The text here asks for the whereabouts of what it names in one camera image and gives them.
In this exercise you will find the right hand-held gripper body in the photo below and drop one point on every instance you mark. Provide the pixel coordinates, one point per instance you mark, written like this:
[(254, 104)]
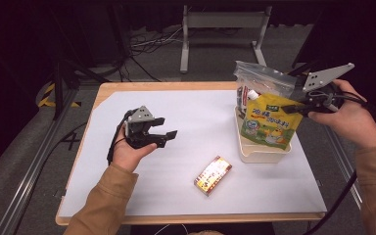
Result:
[(323, 94)]

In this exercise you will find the cream plastic bin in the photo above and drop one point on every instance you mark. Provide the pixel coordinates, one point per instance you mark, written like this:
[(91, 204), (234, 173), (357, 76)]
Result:
[(261, 156)]

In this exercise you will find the aluminium rail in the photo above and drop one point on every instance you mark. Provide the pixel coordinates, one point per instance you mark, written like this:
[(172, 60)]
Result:
[(23, 189), (342, 160)]

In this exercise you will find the yellow spout pouch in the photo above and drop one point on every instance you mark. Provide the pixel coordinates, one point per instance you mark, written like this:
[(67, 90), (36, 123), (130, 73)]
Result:
[(271, 125)]

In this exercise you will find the person's right hand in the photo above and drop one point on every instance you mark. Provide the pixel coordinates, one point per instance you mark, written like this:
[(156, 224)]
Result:
[(352, 125)]

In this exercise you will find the white table mat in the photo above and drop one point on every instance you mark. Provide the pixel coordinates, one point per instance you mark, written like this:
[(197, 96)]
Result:
[(192, 107)]

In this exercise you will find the grey metal stand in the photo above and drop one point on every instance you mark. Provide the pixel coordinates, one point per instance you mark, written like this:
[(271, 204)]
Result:
[(223, 20)]

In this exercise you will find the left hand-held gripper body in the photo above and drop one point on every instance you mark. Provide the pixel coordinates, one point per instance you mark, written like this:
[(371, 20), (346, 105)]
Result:
[(140, 130)]

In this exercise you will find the clear bag of dried seaweed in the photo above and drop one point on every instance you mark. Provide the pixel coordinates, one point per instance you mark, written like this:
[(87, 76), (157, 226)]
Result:
[(264, 78)]

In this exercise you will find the black metal stand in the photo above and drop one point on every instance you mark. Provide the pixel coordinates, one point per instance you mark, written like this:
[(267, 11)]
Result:
[(58, 88), (302, 68)]

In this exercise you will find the yellow black hazard tape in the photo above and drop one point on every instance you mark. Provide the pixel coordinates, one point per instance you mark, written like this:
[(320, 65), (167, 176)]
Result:
[(47, 94)]

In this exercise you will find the person's left hand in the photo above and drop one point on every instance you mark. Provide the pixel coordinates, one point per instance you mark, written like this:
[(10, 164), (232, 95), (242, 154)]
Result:
[(127, 156)]

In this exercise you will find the small yellow red carton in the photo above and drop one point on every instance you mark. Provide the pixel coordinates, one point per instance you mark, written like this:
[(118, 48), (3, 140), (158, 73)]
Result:
[(212, 174)]

